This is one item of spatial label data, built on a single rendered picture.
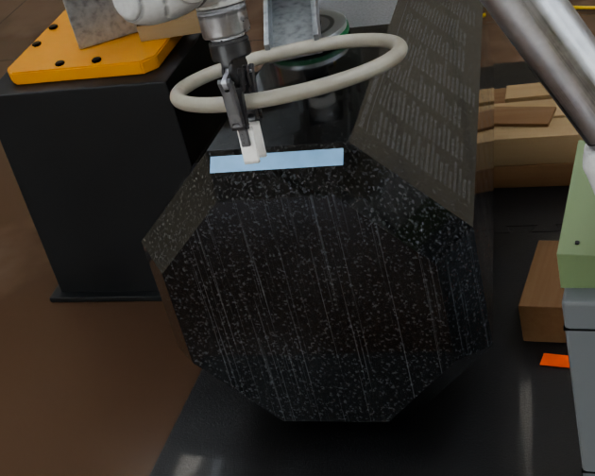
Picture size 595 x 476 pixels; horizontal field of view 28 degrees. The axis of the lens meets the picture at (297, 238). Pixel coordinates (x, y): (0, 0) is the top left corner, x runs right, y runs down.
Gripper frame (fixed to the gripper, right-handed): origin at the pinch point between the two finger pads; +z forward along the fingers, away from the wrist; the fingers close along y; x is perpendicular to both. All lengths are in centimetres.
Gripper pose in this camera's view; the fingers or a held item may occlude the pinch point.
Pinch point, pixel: (251, 143)
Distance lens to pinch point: 222.9
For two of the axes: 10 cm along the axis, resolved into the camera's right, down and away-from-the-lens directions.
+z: 2.1, 9.3, 3.0
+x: -9.3, 0.9, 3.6
